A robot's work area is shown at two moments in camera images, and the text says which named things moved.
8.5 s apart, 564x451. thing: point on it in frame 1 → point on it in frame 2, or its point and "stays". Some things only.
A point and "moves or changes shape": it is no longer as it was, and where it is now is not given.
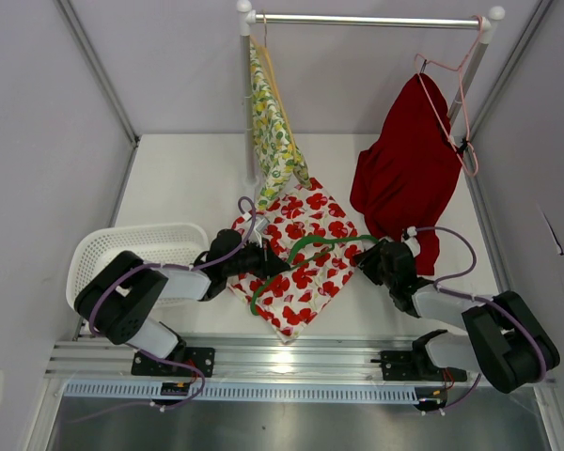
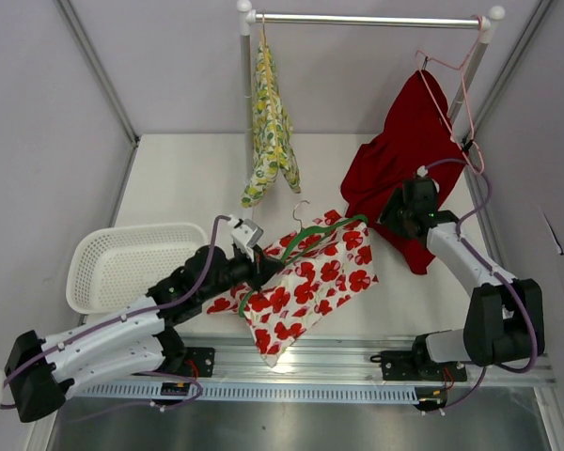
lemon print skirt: (276, 156) moves or changes shape
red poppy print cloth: (307, 229) moves or changes shape
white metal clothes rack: (246, 16) stays
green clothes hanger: (331, 248) → (305, 241)
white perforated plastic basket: (175, 244) stays
